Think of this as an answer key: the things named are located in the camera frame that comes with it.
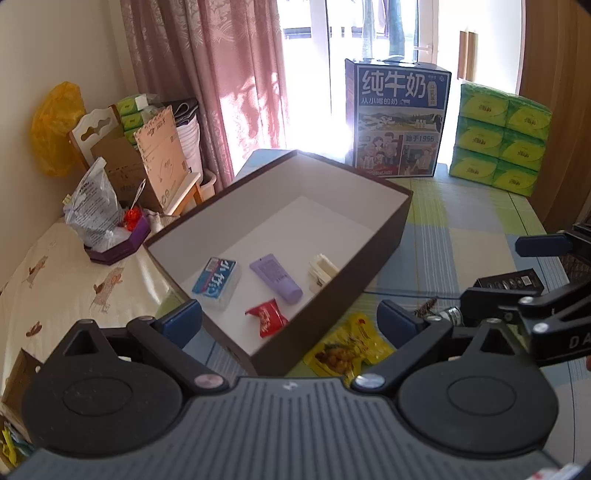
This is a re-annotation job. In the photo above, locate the purple tube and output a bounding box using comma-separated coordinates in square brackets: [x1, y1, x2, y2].
[249, 254, 304, 304]

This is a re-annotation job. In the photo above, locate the blue milk carton box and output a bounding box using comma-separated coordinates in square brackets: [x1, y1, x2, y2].
[344, 58, 451, 178]

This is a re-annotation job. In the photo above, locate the yellow snack packet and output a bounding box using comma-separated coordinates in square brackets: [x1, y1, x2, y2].
[302, 313, 393, 379]

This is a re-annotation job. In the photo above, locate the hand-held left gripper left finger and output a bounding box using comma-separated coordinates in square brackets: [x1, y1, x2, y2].
[44, 299, 229, 398]

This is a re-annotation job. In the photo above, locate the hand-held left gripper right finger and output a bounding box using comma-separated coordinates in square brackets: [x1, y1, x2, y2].
[352, 299, 539, 396]

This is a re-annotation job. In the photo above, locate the small open cardboard box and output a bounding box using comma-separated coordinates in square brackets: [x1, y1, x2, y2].
[0, 348, 44, 444]

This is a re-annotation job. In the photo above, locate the stack of green tissue packs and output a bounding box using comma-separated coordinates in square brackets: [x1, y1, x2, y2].
[449, 82, 552, 198]

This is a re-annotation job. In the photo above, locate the pink curtain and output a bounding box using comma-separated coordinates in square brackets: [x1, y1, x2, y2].
[120, 0, 289, 190]

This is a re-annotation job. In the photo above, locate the wooden cabinet panel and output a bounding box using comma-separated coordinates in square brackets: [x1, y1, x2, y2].
[519, 0, 591, 227]

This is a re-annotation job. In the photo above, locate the brown cardboard box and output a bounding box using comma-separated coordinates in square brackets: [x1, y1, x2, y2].
[90, 134, 160, 213]

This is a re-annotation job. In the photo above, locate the cream printed bedsheet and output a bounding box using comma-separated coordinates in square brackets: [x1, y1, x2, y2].
[0, 217, 185, 393]

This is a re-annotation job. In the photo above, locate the glass balcony door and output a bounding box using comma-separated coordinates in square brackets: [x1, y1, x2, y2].
[277, 0, 462, 162]

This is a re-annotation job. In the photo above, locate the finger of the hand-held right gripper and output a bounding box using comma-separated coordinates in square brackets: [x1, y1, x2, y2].
[459, 279, 591, 325]
[515, 230, 591, 259]

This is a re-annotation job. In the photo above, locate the brown storage box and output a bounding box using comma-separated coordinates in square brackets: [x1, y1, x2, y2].
[143, 150, 413, 377]

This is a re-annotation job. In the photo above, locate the white cardboard carrier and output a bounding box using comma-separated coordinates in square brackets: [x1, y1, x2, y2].
[69, 105, 126, 169]

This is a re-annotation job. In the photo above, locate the blue pocket tissue pack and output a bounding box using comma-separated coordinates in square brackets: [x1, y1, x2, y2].
[191, 257, 242, 311]

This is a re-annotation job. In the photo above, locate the red snack packet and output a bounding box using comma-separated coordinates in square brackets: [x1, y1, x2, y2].
[245, 298, 289, 340]

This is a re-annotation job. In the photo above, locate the stack of white plastic stools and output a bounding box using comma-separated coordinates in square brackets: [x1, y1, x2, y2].
[178, 122, 204, 178]

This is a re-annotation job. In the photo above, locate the pink cardboard box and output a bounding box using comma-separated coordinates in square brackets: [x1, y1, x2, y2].
[134, 105, 191, 210]

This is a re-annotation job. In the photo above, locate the desktop with checked cloth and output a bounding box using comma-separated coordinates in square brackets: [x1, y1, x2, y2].
[152, 148, 578, 384]

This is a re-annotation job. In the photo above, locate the black product box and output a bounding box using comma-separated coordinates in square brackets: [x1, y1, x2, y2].
[473, 270, 546, 296]

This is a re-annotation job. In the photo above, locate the cream hair claw clip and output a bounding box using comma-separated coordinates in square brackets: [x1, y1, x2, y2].
[307, 253, 342, 294]

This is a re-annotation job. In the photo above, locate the purple hexagonal box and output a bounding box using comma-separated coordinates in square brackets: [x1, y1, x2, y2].
[84, 217, 151, 266]

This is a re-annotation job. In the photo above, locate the yellow plastic bag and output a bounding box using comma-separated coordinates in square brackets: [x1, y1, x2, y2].
[30, 82, 88, 178]

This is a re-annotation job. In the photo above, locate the clear plastic bag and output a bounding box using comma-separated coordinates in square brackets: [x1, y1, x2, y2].
[63, 157, 124, 250]

